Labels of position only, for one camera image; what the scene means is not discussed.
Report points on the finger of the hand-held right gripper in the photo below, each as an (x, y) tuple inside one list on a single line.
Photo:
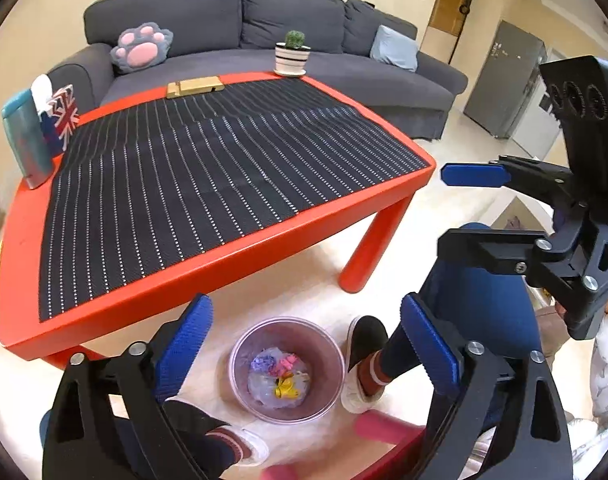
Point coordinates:
[(473, 175), (483, 247)]

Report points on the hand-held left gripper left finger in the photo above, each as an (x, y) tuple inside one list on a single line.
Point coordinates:
[(184, 345)]

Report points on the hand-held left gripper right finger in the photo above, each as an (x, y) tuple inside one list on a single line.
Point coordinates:
[(428, 345)]

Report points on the purple paper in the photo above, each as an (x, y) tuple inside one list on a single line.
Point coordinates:
[(264, 361)]

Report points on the clear plastic bag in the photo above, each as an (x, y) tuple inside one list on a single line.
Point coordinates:
[(264, 390)]

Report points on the pink paper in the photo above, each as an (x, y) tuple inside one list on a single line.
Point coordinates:
[(286, 362)]

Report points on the yellow toy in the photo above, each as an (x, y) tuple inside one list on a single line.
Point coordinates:
[(286, 389)]

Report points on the clear pink trash bin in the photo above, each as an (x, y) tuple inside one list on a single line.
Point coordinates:
[(314, 350)]

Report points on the person's right shoe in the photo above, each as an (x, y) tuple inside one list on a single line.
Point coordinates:
[(366, 340)]

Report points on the person's shoe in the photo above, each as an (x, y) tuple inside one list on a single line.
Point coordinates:
[(366, 340), (254, 447)]

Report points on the person's left leg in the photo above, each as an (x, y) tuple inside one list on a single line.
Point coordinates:
[(189, 417)]

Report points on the red table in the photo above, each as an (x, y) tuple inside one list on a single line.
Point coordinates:
[(114, 307)]

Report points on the red stool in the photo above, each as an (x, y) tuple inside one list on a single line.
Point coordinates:
[(383, 427)]

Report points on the grey refrigerator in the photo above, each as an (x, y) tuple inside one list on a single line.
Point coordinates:
[(503, 80)]

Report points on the person's left shoe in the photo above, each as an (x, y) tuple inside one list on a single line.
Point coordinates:
[(254, 447)]

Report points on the light blue cushion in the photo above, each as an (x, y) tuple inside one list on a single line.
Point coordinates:
[(393, 47)]

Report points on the wooden door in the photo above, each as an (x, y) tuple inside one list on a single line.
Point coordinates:
[(446, 10)]

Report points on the black striped table mat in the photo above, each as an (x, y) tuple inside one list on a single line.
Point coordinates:
[(209, 175)]

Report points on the grey sofa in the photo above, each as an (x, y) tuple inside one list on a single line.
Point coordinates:
[(284, 75)]

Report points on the potted cactus in striped pot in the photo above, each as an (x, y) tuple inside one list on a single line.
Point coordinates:
[(291, 60)]

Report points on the flag print tissue box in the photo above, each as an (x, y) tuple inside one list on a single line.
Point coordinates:
[(59, 120)]

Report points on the teal bottle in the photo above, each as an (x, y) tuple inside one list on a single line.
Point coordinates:
[(26, 140)]

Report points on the wooden phone stand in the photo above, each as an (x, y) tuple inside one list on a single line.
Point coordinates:
[(194, 86)]

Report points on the grey pink paw cushion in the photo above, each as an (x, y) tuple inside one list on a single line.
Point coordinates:
[(141, 50)]

